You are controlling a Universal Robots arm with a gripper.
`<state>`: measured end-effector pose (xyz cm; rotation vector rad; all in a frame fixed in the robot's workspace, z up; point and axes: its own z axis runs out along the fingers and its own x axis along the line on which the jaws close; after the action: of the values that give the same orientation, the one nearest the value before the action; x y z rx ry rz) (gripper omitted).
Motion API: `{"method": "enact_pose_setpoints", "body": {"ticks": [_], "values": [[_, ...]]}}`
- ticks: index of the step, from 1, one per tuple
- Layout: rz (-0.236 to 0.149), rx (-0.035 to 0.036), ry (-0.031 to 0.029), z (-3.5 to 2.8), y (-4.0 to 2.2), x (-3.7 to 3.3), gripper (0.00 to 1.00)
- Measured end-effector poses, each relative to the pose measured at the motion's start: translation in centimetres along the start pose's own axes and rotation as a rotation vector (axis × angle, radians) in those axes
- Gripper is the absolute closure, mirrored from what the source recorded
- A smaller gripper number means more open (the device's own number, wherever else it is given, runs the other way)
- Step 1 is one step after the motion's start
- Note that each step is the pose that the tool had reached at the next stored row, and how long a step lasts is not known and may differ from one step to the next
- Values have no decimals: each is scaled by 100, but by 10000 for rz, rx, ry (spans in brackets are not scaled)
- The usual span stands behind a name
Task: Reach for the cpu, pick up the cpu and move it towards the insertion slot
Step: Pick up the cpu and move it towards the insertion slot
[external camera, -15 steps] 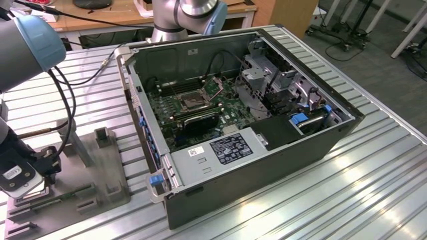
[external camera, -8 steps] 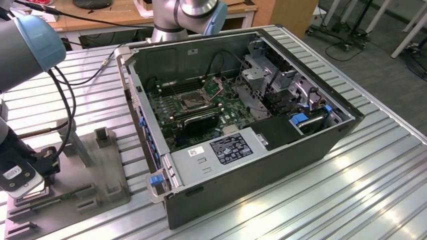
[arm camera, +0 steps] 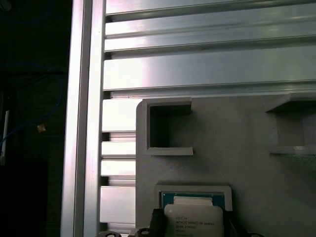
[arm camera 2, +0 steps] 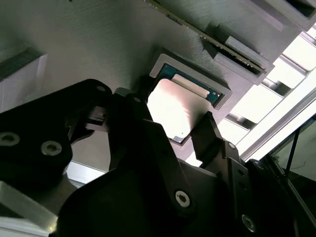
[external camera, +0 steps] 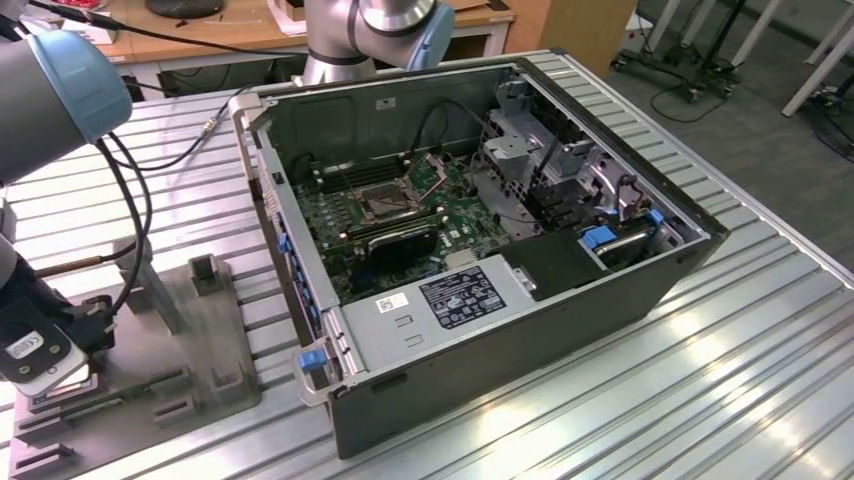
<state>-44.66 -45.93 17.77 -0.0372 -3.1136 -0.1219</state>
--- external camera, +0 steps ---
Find black RAM slot bank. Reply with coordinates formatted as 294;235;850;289
313;154;413;194
319;219;442;247

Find grey metal disk bay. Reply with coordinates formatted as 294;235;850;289
477;79;602;231

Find black monitor foot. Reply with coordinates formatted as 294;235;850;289
144;0;208;19

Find CPU socket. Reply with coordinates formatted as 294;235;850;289
353;179;429;226

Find silver power supply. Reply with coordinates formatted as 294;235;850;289
330;252;535;381

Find black cable with connector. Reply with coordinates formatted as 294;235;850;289
106;84;262;171

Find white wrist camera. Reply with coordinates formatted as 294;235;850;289
0;324;92;399

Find green motherboard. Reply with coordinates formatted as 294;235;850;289
293;152;515;301

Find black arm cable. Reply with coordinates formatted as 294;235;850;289
92;132;156;321

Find brass tipped cable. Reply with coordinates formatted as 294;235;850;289
30;242;148;276

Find black open PC case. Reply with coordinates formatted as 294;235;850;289
230;47;733;461

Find red small items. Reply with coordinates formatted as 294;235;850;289
50;0;112;14

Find white table legs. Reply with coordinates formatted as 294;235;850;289
780;0;854;119

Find silver green CPU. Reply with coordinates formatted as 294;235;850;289
50;377;95;399

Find black wheeled stand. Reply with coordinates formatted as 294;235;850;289
613;0;746;104

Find grey plastic parts rack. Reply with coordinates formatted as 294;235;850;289
10;234;266;480

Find black internal wire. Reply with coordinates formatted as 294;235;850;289
406;99;495;156

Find blue disk carrier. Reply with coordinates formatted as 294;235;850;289
577;224;619;259

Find wooden cabinet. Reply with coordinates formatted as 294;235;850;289
513;0;639;79

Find metal socket cover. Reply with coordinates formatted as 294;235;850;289
417;152;462;194

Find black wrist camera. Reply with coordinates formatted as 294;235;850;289
63;294;120;354

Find black graphics card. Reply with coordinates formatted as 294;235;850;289
365;225;442;274

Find black desk cable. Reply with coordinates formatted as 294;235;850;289
26;0;313;57

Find black plastic shroud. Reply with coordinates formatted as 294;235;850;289
499;232;613;301

